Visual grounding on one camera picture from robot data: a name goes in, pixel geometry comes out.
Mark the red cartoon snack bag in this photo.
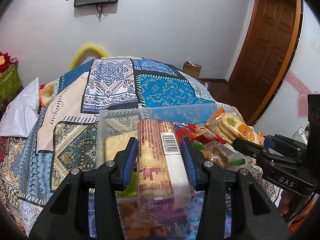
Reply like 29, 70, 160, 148
173, 122, 226, 145

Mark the green snack bag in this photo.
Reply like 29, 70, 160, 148
193, 141, 246, 170

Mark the yellow fuzzy hoop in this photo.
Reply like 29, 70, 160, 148
68, 43, 109, 72

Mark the green jelly cup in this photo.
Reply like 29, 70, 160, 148
116, 171, 137, 198

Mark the clear plastic storage bin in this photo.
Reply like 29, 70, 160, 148
97, 102, 233, 226

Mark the beige wafer block pack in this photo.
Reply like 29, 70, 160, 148
105, 131, 137, 161

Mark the brown wooden door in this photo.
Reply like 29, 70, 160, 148
229, 0, 302, 125

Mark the round cracker pack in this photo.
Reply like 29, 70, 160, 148
205, 107, 264, 146

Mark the small cardboard box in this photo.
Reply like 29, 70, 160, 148
182, 61, 202, 79

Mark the right hand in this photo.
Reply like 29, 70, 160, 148
278, 190, 312, 227

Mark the white pillow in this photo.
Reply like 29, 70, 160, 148
0, 77, 40, 138

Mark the green storage box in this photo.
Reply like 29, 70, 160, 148
0, 64, 23, 111

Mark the long biscuit pack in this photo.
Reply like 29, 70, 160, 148
137, 119, 192, 212

